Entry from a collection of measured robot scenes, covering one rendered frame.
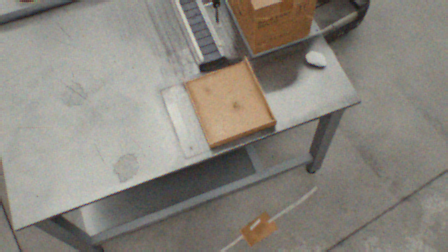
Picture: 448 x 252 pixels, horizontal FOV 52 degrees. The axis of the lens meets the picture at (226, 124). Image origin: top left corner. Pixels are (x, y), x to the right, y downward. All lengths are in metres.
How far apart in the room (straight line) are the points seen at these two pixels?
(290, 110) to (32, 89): 1.01
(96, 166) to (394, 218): 1.54
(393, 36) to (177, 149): 1.81
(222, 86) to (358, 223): 1.12
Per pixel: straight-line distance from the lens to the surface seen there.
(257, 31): 1.70
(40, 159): 1.79
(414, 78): 2.92
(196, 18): 1.89
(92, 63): 1.92
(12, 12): 2.15
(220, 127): 1.67
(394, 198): 2.57
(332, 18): 2.74
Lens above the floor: 2.34
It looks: 64 degrees down
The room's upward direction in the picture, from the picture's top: 5 degrees counter-clockwise
